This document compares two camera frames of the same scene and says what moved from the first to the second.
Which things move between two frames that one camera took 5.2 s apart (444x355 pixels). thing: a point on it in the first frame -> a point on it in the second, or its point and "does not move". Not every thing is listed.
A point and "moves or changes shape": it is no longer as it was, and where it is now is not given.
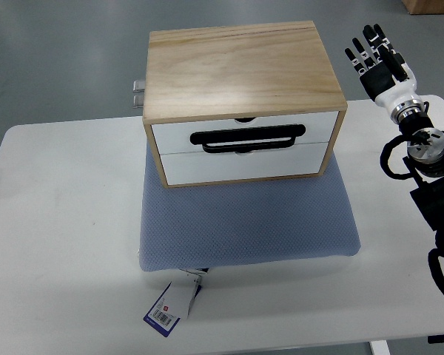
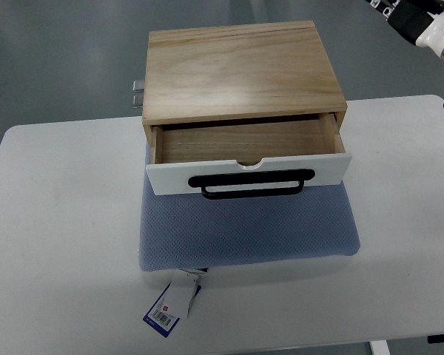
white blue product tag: x=175 y=302 does not move
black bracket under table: x=442 y=338 does not move
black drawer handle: x=249 y=133 -> x=271 y=177
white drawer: x=175 y=137 moves or changes shape
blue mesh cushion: x=244 y=222 does not move
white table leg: x=379 y=347 does not move
